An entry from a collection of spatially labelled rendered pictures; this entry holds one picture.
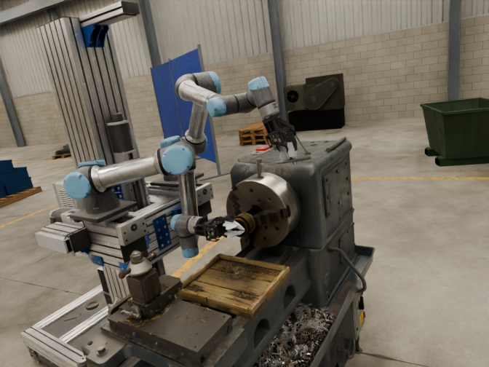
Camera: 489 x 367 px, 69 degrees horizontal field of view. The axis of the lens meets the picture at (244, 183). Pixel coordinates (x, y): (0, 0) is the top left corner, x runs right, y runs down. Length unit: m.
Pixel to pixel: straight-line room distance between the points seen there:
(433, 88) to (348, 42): 2.70
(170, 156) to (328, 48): 10.46
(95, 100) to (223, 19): 11.30
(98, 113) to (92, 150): 0.18
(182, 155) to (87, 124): 0.65
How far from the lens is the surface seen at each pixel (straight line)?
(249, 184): 1.50
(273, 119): 1.38
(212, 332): 1.09
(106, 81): 1.99
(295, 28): 12.04
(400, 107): 11.47
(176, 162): 1.43
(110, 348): 1.28
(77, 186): 1.57
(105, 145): 1.94
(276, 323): 1.51
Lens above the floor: 1.64
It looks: 16 degrees down
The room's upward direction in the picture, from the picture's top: 8 degrees counter-clockwise
